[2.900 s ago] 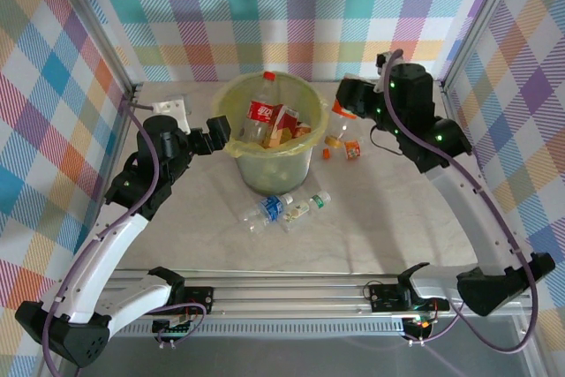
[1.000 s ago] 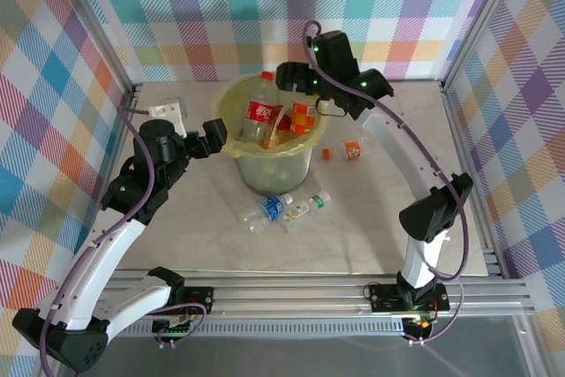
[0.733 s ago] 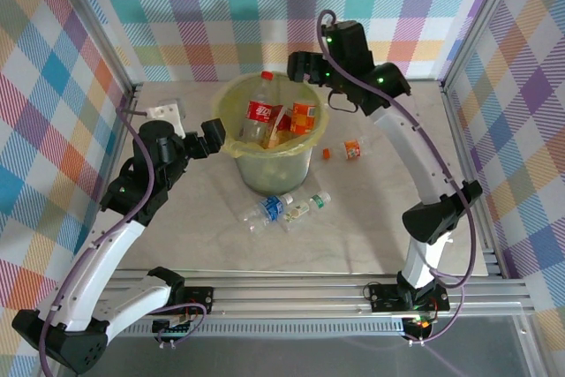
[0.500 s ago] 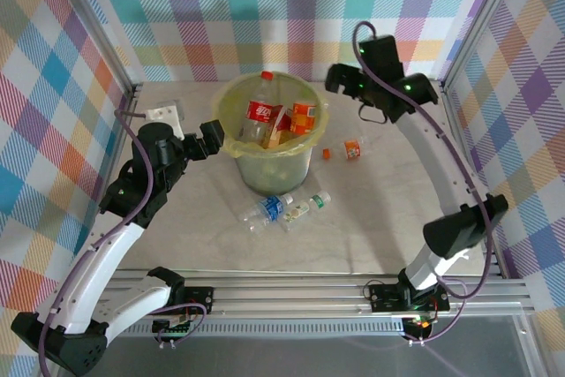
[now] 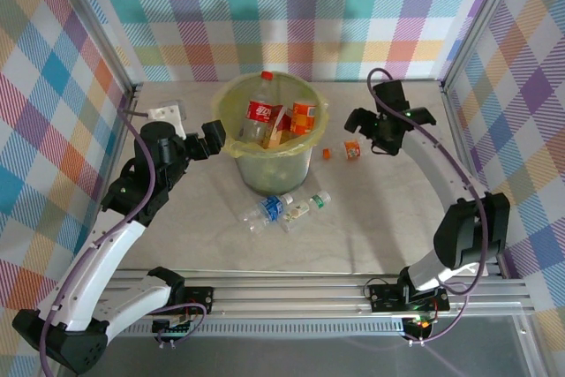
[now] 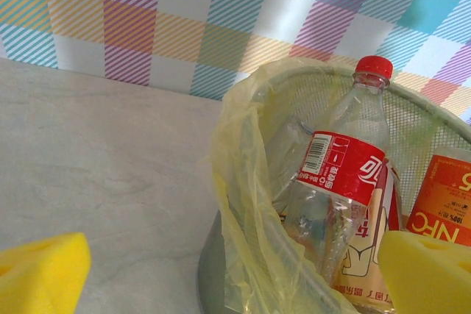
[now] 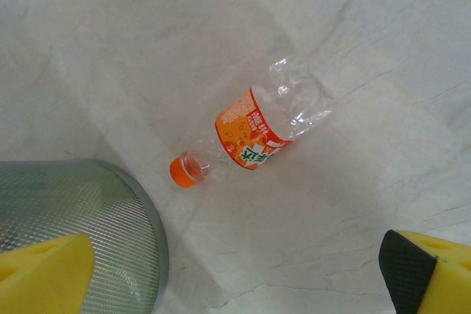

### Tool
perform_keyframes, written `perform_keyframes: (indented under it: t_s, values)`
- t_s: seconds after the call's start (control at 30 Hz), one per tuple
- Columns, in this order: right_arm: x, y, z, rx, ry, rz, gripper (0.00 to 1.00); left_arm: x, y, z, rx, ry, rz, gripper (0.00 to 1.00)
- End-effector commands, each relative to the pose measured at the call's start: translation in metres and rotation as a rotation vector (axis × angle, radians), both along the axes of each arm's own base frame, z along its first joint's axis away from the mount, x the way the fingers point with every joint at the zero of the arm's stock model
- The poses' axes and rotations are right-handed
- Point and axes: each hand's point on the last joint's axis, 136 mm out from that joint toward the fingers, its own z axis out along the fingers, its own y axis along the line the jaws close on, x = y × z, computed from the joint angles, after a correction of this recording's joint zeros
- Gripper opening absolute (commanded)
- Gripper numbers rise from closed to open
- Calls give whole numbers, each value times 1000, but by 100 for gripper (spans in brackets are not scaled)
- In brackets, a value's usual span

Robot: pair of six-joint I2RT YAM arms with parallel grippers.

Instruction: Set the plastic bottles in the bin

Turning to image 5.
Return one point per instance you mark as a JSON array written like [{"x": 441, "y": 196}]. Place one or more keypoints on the clear bottle small orange label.
[{"x": 351, "y": 149}]

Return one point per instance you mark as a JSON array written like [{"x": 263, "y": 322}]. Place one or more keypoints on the red label cola bottle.
[{"x": 259, "y": 110}]

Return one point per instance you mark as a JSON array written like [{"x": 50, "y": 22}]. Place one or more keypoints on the orange label barcode bottle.
[{"x": 302, "y": 118}]

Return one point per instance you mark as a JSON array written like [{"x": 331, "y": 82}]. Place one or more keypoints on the red and orange drink bottle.
[{"x": 276, "y": 130}]

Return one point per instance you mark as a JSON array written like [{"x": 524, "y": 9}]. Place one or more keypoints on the small green band bottle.
[{"x": 318, "y": 200}]

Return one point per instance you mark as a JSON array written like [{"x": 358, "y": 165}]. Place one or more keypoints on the blue label water bottle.
[{"x": 271, "y": 208}]

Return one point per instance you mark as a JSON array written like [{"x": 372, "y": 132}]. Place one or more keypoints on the cream label clear bottle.
[{"x": 295, "y": 213}]

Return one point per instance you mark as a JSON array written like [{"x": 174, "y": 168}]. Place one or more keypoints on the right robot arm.
[{"x": 441, "y": 165}]

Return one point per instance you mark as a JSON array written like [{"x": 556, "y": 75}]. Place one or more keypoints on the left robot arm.
[{"x": 101, "y": 258}]

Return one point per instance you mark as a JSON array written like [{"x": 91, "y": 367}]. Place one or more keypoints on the yellow plastic bin liner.
[{"x": 229, "y": 103}]

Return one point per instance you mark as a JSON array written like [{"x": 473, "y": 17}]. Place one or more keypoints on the green mesh waste bin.
[{"x": 273, "y": 174}]

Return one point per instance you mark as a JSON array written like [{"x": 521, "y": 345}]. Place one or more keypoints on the aluminium side rail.
[
  {"x": 471, "y": 174},
  {"x": 120, "y": 138}
]

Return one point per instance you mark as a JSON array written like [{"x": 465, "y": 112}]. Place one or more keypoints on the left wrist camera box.
[{"x": 165, "y": 112}]

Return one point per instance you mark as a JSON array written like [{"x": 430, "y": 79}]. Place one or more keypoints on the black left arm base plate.
[{"x": 198, "y": 295}]

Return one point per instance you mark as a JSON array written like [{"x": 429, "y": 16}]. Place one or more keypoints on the aluminium frame post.
[
  {"x": 479, "y": 19},
  {"x": 99, "y": 19}
]

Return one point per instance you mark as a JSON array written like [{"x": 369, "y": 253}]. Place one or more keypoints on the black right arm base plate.
[{"x": 381, "y": 297}]

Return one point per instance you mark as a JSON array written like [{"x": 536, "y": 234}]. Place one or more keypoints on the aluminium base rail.
[{"x": 287, "y": 293}]

